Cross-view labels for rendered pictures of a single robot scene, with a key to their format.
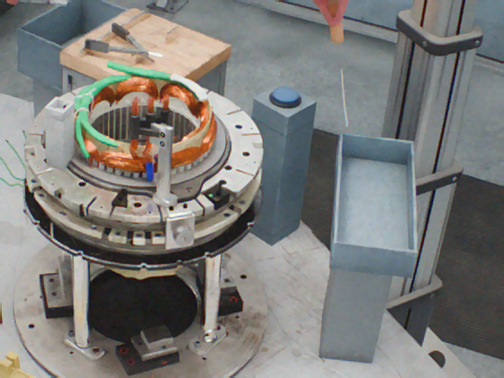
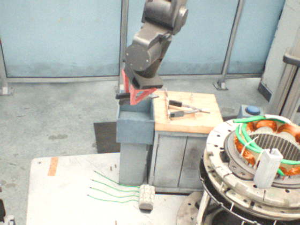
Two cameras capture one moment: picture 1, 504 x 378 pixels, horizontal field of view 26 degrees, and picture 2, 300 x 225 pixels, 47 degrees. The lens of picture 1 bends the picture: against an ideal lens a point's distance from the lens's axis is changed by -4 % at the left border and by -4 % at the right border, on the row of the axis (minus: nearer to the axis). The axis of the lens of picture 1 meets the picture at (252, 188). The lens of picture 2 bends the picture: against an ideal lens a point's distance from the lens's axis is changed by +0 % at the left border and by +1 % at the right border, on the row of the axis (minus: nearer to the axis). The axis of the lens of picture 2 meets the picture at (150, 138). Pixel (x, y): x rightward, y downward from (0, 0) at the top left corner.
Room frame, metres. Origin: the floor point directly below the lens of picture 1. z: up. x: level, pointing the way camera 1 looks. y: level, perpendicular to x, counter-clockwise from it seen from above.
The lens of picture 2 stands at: (0.81, 0.78, 1.62)
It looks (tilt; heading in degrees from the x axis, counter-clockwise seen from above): 37 degrees down; 325
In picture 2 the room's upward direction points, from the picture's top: 7 degrees clockwise
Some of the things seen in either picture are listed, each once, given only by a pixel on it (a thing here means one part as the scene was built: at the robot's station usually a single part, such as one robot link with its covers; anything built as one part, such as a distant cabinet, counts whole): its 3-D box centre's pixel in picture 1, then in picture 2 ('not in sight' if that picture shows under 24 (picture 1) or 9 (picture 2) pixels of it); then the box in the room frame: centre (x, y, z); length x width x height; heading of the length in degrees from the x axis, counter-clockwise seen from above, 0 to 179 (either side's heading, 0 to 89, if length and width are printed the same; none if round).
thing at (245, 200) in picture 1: (246, 188); not in sight; (1.17, 0.01, 1.06); 0.09 x 0.04 x 0.01; 156
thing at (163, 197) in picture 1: (166, 165); not in sight; (1.07, 0.10, 1.15); 0.03 x 0.02 x 0.12; 58
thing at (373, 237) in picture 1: (361, 267); not in sight; (1.19, -0.17, 0.92); 0.25 x 0.11 x 0.28; 178
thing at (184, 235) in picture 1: (183, 236); not in sight; (1.04, 0.08, 1.08); 0.03 x 0.01 x 0.03; 114
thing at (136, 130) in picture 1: (150, 123); not in sight; (1.07, 0.13, 1.21); 0.04 x 0.04 x 0.03; 66
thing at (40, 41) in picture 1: (72, 90); (133, 141); (1.57, 0.32, 0.92); 0.17 x 0.11 x 0.28; 151
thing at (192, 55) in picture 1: (145, 53); (186, 111); (1.49, 0.19, 1.05); 0.20 x 0.19 x 0.02; 61
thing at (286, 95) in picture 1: (285, 95); (253, 109); (1.43, -0.04, 1.04); 0.04 x 0.04 x 0.01
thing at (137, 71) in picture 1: (157, 77); (259, 119); (1.27, 0.14, 1.15); 0.15 x 0.04 x 0.02; 66
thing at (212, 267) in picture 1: (211, 288); not in sight; (1.13, 0.04, 0.91); 0.02 x 0.02 x 0.21
